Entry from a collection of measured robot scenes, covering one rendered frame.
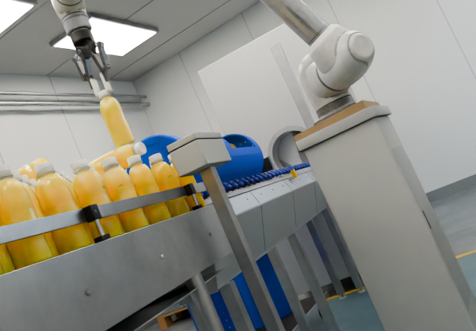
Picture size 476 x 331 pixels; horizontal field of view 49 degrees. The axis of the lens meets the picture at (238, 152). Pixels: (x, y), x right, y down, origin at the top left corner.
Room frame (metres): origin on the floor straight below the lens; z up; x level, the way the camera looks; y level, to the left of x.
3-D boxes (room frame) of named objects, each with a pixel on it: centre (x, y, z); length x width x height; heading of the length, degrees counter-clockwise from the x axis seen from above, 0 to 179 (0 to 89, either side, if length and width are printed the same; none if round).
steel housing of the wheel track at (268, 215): (2.87, -0.02, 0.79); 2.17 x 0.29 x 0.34; 161
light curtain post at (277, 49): (3.19, -0.48, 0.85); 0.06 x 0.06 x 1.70; 71
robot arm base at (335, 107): (2.09, -0.43, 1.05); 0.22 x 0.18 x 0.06; 157
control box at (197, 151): (1.59, 0.11, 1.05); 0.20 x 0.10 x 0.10; 161
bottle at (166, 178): (1.59, 0.24, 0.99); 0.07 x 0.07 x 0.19
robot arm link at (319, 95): (2.07, -0.43, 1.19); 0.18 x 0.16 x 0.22; 22
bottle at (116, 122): (1.76, 0.34, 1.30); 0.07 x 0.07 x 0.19
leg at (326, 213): (3.78, -0.40, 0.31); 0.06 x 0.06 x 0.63; 71
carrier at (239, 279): (3.42, 0.22, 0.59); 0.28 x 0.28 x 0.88
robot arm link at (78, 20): (1.76, 0.34, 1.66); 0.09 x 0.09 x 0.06
